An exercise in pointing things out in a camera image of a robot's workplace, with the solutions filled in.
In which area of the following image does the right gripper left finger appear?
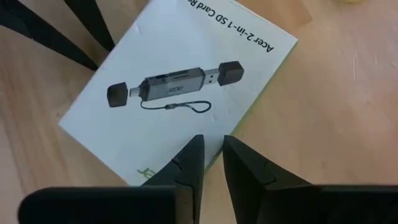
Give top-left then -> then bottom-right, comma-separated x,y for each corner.
141,134 -> 206,224

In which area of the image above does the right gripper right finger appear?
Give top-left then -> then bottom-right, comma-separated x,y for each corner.
223,134 -> 312,224

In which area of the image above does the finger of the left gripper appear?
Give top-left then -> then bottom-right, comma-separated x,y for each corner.
63,0 -> 116,53
0,0 -> 100,72

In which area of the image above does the white card reader box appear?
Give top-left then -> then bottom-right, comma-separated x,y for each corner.
58,0 -> 299,187

